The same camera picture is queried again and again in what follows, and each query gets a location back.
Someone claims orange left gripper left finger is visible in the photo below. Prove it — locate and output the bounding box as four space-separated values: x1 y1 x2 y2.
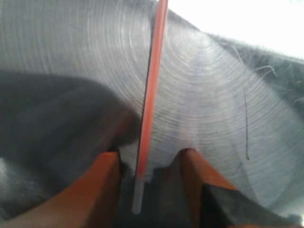
1 152 121 228

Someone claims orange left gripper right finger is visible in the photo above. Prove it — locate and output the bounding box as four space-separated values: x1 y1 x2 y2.
178 148 299 228

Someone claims round steel plate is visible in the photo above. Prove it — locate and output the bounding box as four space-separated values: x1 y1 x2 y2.
0 0 304 223

